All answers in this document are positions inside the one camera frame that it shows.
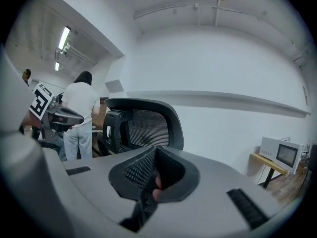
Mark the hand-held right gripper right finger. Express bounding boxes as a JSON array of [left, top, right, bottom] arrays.
[[137, 145, 283, 238]]

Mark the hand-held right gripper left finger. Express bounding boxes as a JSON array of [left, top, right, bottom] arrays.
[[42, 145, 159, 238]]

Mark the yellow wooden side table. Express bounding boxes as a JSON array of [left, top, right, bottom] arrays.
[[249, 152, 289, 189]]

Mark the black microwave power cable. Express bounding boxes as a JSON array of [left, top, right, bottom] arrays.
[[257, 164, 267, 185]]

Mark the black mesh office chair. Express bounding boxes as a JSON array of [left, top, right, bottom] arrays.
[[96, 98, 185, 157]]

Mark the white microwave oven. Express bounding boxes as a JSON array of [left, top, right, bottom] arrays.
[[260, 136, 304, 175]]

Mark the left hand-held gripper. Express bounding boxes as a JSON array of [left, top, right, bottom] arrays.
[[29, 83, 85, 143]]

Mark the white ceiling fixture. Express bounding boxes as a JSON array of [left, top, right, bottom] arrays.
[[54, 43, 75, 59]]

